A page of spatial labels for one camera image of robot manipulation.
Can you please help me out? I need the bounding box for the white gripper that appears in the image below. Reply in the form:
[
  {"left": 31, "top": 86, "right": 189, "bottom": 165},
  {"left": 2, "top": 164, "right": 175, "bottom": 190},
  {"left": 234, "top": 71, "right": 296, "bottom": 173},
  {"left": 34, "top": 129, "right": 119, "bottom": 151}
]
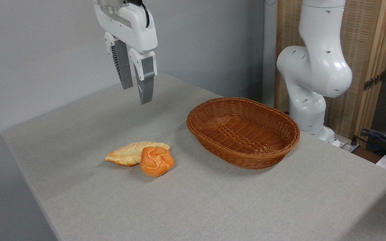
[{"left": 92, "top": 0, "right": 158, "bottom": 105}]

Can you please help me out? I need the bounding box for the round orange bread roll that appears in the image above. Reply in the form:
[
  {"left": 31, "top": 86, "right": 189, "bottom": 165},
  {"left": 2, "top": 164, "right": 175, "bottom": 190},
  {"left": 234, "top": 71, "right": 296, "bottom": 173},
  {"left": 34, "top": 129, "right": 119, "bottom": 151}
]
[{"left": 140, "top": 146, "right": 175, "bottom": 177}]

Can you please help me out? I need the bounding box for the black plug at robot base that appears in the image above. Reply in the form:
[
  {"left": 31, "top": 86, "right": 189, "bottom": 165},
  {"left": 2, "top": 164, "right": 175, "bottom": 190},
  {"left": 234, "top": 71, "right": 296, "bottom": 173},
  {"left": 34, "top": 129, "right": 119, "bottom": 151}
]
[{"left": 348, "top": 135, "right": 361, "bottom": 154}]

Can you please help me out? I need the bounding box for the leaf-shaped braided bread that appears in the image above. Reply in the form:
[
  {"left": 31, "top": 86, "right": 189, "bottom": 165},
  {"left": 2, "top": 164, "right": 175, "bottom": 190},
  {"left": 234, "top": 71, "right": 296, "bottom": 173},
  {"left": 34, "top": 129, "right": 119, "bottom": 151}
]
[{"left": 105, "top": 141, "right": 171, "bottom": 167}]

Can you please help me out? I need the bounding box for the brown wicker oval basket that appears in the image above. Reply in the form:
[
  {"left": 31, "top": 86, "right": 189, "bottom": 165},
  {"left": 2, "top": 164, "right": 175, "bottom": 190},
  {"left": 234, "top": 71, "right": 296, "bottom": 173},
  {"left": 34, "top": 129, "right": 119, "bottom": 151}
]
[{"left": 186, "top": 97, "right": 301, "bottom": 170}]

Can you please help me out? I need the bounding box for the metal screen hinge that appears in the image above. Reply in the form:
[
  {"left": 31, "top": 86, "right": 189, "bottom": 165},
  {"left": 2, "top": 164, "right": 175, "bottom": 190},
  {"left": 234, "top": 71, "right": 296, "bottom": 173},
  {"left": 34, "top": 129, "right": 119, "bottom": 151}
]
[{"left": 363, "top": 71, "right": 385, "bottom": 91}]

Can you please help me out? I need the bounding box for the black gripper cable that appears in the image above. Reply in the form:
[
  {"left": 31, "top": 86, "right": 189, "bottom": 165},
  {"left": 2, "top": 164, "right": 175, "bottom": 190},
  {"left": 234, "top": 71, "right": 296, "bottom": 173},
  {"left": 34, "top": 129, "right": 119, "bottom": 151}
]
[{"left": 126, "top": 0, "right": 150, "bottom": 28}]

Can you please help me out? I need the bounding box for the bundle of dark cables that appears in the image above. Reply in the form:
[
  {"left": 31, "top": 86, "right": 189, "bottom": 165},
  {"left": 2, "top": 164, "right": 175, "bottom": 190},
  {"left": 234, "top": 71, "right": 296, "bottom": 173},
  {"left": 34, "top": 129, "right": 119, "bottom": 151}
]
[{"left": 359, "top": 128, "right": 386, "bottom": 158}]

